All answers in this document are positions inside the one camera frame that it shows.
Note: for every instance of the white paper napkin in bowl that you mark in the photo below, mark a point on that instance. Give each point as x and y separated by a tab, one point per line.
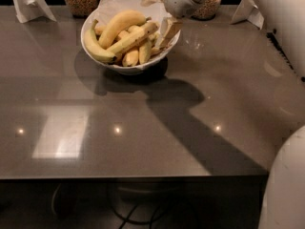
106	10

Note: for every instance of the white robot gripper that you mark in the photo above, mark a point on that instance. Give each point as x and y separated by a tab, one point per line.
178	1

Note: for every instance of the long diagonal yellow banana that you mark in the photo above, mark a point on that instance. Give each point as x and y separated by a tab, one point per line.
134	38

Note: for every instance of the greenish left banana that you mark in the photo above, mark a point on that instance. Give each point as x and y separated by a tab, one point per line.
94	49

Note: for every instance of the right spotted small banana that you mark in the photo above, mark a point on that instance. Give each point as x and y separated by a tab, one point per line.
155	39

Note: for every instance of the right white paper stand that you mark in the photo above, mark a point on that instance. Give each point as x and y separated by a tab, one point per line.
247	10

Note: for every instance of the right glass jar of chickpeas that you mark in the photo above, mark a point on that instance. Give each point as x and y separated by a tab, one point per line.
207	10

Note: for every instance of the large top yellow banana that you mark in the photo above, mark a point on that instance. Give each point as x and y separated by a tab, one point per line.
118	23

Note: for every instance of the small front yellow banana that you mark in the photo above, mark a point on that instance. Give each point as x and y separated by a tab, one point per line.
130	58

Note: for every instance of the small upright yellow banana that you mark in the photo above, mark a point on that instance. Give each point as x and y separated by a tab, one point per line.
145	51

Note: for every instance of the white ceramic bowl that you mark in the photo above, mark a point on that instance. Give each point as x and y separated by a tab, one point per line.
156	12

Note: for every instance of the left white paper stand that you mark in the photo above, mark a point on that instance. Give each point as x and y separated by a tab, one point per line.
27	10

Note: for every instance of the white paper stand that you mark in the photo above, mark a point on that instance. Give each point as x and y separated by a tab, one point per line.
247	10
27	10

